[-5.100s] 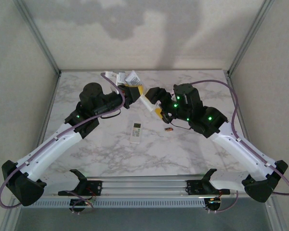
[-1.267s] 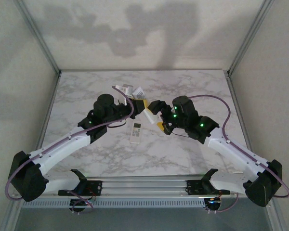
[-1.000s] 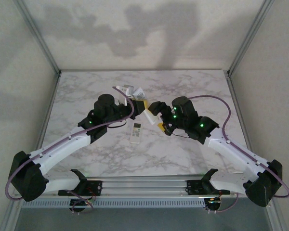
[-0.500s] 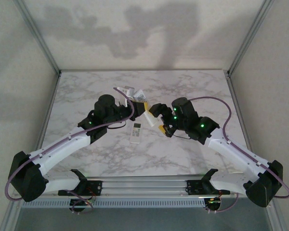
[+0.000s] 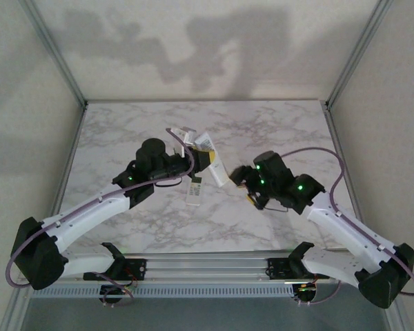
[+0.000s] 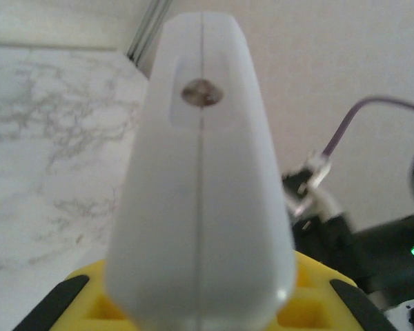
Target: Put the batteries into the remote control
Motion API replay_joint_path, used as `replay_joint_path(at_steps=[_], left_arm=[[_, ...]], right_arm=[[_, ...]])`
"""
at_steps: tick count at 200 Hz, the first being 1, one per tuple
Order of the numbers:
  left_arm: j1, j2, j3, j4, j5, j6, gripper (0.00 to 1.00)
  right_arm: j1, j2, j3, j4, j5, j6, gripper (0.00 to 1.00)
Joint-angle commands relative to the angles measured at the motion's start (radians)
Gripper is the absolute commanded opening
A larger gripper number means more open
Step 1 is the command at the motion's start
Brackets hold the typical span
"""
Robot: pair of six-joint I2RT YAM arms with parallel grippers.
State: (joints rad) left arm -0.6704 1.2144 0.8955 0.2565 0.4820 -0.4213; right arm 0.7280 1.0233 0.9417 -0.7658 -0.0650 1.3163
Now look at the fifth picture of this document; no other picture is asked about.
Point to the small circuit board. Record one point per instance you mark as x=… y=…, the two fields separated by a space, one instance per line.
x=117 y=293
x=305 y=291

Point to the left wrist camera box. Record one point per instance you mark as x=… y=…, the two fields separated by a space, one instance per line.
x=184 y=134

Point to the aluminium mounting rail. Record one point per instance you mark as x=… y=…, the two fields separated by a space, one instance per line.
x=207 y=267

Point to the aluminium frame post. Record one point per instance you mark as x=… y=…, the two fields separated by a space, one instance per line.
x=56 y=51
x=359 y=51

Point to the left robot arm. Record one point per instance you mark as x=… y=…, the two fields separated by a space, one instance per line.
x=86 y=215

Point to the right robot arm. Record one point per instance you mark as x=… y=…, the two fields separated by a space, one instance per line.
x=341 y=231

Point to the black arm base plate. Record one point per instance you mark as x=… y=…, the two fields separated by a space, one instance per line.
x=138 y=269
x=277 y=269

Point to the short white display remote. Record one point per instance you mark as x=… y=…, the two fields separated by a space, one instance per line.
x=194 y=196

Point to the aluminium table side rail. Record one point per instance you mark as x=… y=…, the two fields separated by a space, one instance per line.
x=335 y=138
x=66 y=172

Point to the aluminium frame leg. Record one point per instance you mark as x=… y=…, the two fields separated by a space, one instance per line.
x=398 y=319
x=15 y=310

